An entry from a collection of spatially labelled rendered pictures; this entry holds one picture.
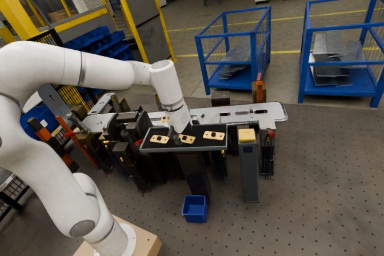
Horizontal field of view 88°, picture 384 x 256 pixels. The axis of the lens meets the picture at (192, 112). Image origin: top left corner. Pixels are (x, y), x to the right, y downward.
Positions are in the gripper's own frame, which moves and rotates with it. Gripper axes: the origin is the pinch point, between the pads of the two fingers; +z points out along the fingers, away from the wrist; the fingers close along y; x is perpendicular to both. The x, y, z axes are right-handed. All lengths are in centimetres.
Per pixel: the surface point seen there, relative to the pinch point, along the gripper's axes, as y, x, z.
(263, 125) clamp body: 25.2, -27.4, 12.7
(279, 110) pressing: 46, -33, 19
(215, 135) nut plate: 4.4, -12.2, 2.4
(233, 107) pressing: 44.2, -7.2, 18.7
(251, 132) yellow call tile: 9.2, -25.4, 2.7
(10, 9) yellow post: 39, 146, -56
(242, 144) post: 4.4, -23.1, 4.7
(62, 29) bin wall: 131, 250, -21
